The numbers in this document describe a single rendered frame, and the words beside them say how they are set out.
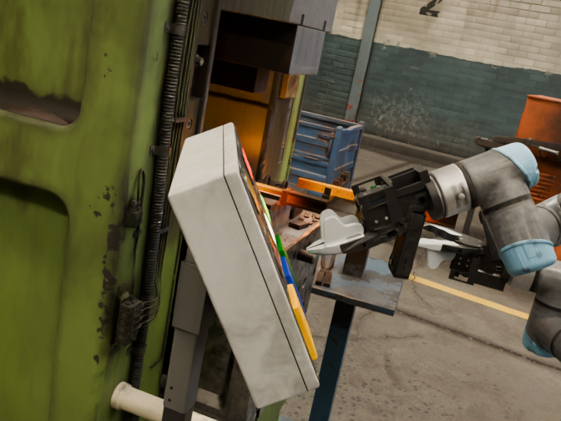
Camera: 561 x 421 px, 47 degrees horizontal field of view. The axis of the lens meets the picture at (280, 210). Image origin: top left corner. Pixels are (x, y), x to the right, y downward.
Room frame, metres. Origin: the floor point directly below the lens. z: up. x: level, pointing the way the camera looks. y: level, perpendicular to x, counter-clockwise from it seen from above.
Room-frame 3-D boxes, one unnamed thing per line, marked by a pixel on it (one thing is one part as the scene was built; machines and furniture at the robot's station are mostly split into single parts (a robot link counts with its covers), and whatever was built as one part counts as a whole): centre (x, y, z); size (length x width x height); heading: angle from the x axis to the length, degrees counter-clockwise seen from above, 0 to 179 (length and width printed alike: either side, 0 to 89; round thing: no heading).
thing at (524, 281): (1.25, -0.51, 0.98); 0.08 x 0.05 x 0.08; 163
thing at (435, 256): (1.25, -0.32, 0.98); 0.09 x 0.03 x 0.06; 109
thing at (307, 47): (1.44, 0.21, 1.32); 0.42 x 0.20 x 0.10; 73
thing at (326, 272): (1.97, -0.18, 0.70); 0.60 x 0.04 x 0.01; 175
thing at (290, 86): (1.72, 0.04, 1.27); 0.09 x 0.02 x 0.17; 163
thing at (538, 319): (1.21, -0.58, 0.88); 0.11 x 0.08 x 0.11; 14
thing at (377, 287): (1.83, -0.25, 0.69); 0.40 x 0.30 x 0.02; 167
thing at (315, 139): (5.65, 0.08, 0.36); 1.20 x 0.80 x 0.72; 71
